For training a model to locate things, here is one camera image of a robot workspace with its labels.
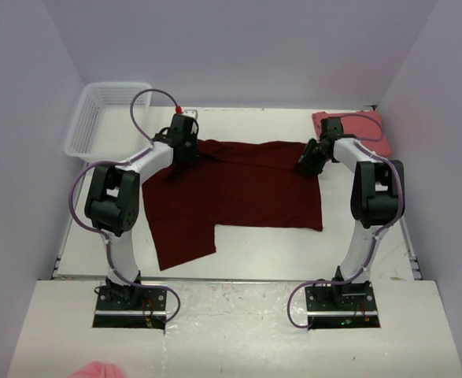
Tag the pink cloth at bottom edge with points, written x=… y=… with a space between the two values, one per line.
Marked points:
x=98 y=369

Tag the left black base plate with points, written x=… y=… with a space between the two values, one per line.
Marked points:
x=139 y=309

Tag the white plastic basket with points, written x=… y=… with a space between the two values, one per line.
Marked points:
x=107 y=122

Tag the dark red t shirt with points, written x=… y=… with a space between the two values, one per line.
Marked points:
x=232 y=184

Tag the aluminium table edge rail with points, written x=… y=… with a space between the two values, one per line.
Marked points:
x=413 y=261

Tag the folded pink t shirt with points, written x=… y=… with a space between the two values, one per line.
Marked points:
x=365 y=125

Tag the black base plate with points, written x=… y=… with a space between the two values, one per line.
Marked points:
x=139 y=309
x=341 y=307

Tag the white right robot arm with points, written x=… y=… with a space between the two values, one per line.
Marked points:
x=377 y=199

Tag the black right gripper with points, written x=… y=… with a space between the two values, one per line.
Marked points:
x=310 y=158

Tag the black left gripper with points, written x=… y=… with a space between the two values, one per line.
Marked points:
x=191 y=146

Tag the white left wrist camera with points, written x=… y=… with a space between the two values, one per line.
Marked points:
x=193 y=113

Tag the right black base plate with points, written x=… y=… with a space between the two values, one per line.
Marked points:
x=341 y=307

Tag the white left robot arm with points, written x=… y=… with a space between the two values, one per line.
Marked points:
x=113 y=198

